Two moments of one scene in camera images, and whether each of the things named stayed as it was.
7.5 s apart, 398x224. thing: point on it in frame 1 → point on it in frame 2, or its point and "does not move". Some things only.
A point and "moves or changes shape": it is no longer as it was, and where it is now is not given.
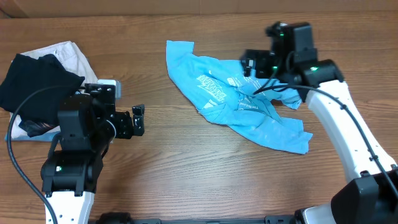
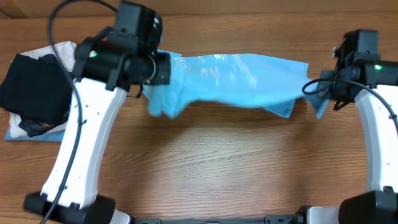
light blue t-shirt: (249, 105) moves or changes shape
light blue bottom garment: (47, 137) does not move
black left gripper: (126, 129) → (163, 74)
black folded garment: (40, 112) does not move
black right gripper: (262, 58) → (328, 95)
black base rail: (123, 218) does not move
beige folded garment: (72, 56) does not move
